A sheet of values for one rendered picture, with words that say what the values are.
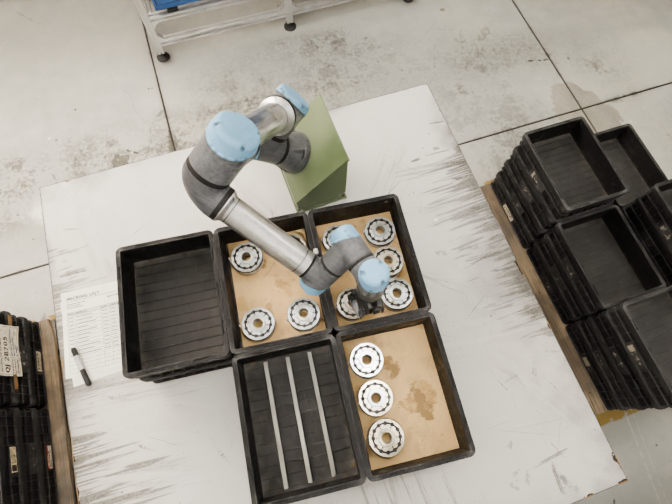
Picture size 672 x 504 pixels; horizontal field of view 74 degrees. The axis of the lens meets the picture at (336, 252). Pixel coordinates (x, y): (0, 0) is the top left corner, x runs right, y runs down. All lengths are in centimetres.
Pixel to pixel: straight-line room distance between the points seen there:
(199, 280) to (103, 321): 39
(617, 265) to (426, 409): 124
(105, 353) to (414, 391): 101
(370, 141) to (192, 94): 146
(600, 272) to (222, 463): 171
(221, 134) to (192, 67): 213
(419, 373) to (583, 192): 121
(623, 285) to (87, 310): 213
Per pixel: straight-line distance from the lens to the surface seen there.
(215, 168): 106
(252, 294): 146
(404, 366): 142
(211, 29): 313
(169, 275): 155
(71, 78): 336
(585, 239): 230
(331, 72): 300
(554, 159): 229
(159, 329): 151
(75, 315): 178
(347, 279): 145
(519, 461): 164
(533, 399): 166
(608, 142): 277
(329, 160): 152
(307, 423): 139
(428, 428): 142
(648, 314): 218
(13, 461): 216
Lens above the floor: 222
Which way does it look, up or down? 70 degrees down
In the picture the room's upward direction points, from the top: 2 degrees clockwise
